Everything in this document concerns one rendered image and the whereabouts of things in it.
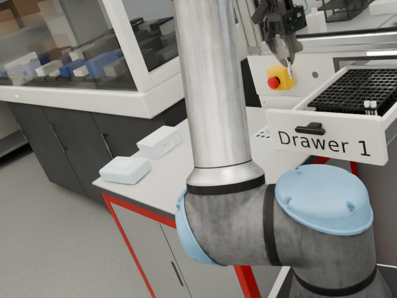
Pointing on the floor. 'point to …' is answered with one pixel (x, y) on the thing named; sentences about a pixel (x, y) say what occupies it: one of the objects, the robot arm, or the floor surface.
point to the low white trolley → (157, 258)
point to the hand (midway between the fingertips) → (286, 61)
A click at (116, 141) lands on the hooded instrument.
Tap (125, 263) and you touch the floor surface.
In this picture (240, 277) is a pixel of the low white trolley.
